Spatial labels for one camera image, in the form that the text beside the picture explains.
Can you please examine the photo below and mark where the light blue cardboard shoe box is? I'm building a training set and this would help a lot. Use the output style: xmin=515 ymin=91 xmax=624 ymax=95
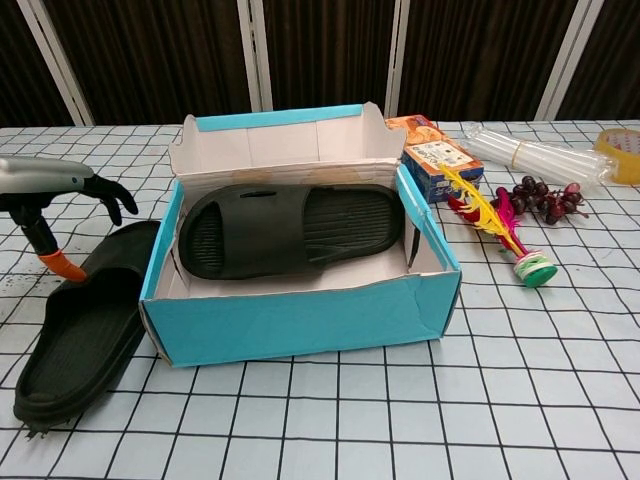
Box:
xmin=138 ymin=102 xmax=461 ymax=370

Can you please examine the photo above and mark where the colourful feather shuttlecock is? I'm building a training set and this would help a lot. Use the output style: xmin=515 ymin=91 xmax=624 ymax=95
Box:
xmin=438 ymin=162 xmax=559 ymax=291

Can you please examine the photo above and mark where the bundle of clear plastic tubes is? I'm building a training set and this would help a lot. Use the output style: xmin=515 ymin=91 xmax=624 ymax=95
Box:
xmin=462 ymin=124 xmax=617 ymax=189

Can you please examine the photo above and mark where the dark red artificial grape bunch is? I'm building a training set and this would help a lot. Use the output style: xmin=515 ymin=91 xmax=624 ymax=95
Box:
xmin=490 ymin=174 xmax=586 ymax=226

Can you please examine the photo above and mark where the yellow adhesive tape roll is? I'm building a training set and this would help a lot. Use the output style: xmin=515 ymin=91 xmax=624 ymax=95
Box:
xmin=593 ymin=127 xmax=640 ymax=185

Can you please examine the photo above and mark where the orange blue snack box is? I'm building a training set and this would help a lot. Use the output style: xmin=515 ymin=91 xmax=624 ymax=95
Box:
xmin=384 ymin=113 xmax=486 ymax=205

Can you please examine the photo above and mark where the white checkered tablecloth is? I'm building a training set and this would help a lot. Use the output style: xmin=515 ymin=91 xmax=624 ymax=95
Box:
xmin=0 ymin=119 xmax=640 ymax=480

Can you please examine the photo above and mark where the black rubber slipper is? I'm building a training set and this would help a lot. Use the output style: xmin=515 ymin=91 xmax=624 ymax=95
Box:
xmin=13 ymin=219 xmax=162 ymax=441
xmin=178 ymin=183 xmax=404 ymax=282

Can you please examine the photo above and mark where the white partition frame post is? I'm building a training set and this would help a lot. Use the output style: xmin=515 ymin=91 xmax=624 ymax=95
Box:
xmin=383 ymin=0 xmax=419 ymax=119
xmin=534 ymin=0 xmax=595 ymax=121
xmin=237 ymin=0 xmax=275 ymax=114
xmin=19 ymin=0 xmax=95 ymax=126

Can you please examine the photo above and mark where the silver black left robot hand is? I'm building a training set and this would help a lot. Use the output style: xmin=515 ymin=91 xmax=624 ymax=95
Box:
xmin=0 ymin=158 xmax=140 ymax=285

